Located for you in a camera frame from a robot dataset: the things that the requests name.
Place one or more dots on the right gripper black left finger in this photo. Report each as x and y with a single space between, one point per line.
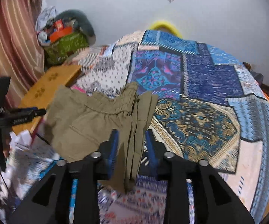
49 199

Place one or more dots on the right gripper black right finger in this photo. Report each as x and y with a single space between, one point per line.
195 191

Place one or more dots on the olive green pants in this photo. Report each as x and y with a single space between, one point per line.
76 124

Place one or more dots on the striped pink curtain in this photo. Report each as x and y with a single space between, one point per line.
21 57

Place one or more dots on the folded pink garment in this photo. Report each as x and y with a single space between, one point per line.
78 89

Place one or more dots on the green storage bag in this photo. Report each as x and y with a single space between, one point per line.
60 50

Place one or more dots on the blue patchwork bedspread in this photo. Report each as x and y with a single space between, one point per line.
209 105

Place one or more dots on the grey plush pillow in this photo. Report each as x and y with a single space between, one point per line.
81 21

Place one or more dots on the yellow ring pillow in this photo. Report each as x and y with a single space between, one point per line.
163 25

